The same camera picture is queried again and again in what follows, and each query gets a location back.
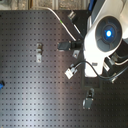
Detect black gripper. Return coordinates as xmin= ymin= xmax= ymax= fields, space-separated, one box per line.
xmin=57 ymin=40 xmax=83 ymax=51

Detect white cable with connector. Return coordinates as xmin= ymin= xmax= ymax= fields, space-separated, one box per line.
xmin=30 ymin=6 xmax=84 ymax=80

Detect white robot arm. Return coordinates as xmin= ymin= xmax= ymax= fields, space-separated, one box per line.
xmin=58 ymin=0 xmax=128 ymax=77

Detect grey clamp middle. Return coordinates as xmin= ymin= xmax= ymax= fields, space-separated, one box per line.
xmin=72 ymin=50 xmax=80 ymax=59

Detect grey clamp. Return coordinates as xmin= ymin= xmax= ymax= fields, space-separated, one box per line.
xmin=72 ymin=50 xmax=80 ymax=59
xmin=83 ymin=88 xmax=94 ymax=109
xmin=68 ymin=11 xmax=77 ymax=22

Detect grey clamp upper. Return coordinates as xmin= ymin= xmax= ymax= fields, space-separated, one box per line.
xmin=68 ymin=11 xmax=77 ymax=22

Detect black perforated breadboard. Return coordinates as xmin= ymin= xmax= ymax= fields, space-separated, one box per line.
xmin=0 ymin=10 xmax=128 ymax=128

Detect grey clamp lower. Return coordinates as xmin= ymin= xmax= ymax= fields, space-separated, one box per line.
xmin=83 ymin=88 xmax=94 ymax=109

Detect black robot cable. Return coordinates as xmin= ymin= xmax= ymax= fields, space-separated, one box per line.
xmin=73 ymin=58 xmax=128 ymax=80

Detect metal cable clip bracket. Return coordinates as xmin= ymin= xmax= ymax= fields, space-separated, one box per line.
xmin=36 ymin=42 xmax=43 ymax=63

